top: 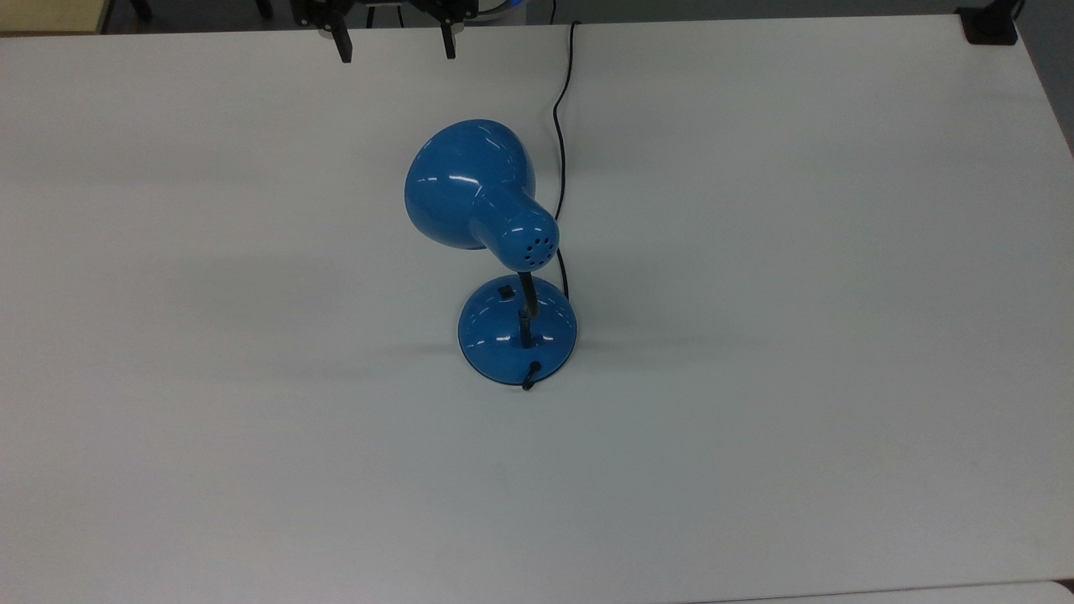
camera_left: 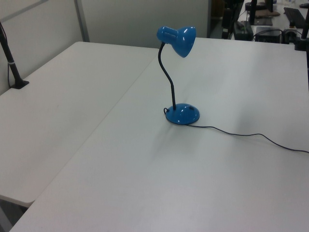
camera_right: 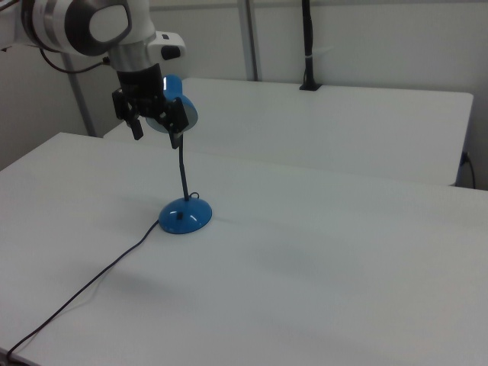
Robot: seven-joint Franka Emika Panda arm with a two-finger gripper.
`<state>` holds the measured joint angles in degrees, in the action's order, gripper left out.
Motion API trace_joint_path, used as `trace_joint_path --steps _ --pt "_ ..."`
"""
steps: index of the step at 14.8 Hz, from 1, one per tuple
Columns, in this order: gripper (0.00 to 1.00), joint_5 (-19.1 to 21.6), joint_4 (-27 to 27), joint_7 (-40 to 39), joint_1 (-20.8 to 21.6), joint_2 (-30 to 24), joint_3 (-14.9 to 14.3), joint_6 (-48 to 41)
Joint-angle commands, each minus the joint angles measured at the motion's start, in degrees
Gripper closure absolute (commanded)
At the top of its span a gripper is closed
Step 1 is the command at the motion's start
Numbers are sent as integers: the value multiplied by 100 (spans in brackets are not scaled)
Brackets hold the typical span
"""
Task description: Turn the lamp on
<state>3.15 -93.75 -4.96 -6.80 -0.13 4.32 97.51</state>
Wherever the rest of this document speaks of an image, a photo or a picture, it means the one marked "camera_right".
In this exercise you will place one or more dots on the wide aluminium frame post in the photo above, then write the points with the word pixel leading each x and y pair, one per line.
pixel 250 38

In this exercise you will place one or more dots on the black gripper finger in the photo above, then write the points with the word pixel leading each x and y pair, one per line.
pixel 175 139
pixel 136 129

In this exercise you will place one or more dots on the blue desk lamp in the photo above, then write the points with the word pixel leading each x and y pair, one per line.
pixel 185 217

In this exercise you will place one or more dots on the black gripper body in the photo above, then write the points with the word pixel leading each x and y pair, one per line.
pixel 139 89

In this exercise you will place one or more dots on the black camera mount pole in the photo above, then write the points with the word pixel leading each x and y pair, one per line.
pixel 309 45

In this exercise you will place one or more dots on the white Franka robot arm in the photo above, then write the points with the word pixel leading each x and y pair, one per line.
pixel 49 23

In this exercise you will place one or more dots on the slim aluminium frame post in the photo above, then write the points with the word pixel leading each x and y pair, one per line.
pixel 81 103

